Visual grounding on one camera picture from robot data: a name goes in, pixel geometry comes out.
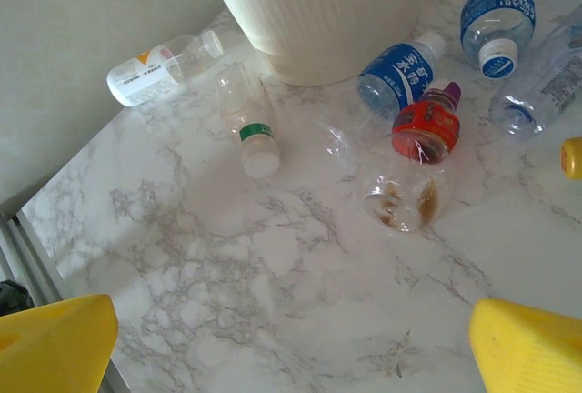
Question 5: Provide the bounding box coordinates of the blue label bottle Chinese text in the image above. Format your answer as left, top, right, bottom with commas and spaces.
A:
356, 31, 447, 122

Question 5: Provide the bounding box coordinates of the white ribbed waste bin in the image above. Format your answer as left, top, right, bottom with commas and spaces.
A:
195, 0, 422, 86

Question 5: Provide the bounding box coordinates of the tall clear water bottle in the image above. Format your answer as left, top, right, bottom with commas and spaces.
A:
488, 4, 582, 140

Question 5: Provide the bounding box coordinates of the clear bottle brown residue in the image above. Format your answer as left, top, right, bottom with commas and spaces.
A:
361, 146, 456, 235

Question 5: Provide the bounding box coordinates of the clear bottle green band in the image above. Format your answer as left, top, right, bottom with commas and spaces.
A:
216, 62, 282, 179

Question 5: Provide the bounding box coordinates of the Pocari blue label bottle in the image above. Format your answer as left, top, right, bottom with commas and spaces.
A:
459, 0, 537, 81

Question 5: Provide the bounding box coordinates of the green bottle yellow cap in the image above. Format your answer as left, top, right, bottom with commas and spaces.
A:
559, 136, 582, 180

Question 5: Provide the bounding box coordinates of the red label bottle purple cap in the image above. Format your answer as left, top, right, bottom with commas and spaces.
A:
390, 82, 464, 167

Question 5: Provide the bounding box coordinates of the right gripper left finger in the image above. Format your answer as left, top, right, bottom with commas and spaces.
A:
0, 293, 120, 393

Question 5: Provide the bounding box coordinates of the crushed clear plastic bottle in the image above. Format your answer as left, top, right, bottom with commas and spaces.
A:
313, 118, 361, 163

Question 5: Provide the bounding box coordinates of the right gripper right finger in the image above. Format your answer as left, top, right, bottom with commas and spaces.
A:
467, 297, 582, 393

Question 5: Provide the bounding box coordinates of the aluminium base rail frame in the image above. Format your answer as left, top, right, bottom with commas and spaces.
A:
0, 204, 63, 321

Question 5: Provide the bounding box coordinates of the white label bottle white cap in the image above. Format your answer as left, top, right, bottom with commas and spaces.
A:
106, 28, 225, 108

